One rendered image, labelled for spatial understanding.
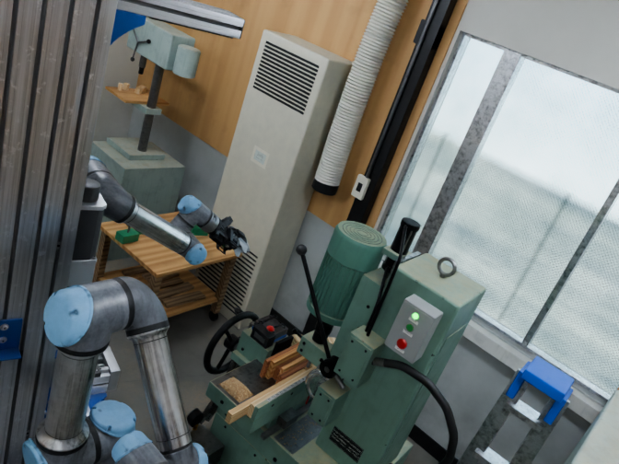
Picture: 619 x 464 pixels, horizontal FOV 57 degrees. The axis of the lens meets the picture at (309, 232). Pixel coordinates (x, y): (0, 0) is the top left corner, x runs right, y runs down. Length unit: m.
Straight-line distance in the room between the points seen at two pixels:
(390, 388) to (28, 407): 0.99
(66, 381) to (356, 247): 0.88
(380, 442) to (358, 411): 0.11
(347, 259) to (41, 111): 0.97
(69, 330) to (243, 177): 2.44
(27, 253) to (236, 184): 2.35
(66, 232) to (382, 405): 1.04
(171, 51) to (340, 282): 2.29
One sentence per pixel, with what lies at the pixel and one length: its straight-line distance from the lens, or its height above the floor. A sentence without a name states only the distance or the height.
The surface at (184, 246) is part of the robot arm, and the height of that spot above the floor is 1.24.
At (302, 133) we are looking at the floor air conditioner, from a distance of 3.22.
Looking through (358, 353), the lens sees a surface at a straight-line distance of 1.69.
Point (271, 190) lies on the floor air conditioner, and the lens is 3.39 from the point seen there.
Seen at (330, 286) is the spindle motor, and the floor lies 1.32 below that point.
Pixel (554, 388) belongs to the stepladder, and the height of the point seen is 1.15.
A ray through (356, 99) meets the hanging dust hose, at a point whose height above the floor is 1.65.
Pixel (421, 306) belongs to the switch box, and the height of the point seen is 1.48.
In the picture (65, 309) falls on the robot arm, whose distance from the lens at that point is 1.24.
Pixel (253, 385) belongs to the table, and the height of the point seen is 0.90.
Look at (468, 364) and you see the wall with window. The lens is 3.24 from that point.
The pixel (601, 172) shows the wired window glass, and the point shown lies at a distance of 2.92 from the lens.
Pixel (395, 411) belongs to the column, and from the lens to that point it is 1.80.
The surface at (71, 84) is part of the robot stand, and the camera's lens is 1.22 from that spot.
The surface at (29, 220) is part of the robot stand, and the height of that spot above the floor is 1.53.
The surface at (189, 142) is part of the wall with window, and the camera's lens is 4.38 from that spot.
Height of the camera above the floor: 2.17
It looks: 23 degrees down
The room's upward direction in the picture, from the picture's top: 20 degrees clockwise
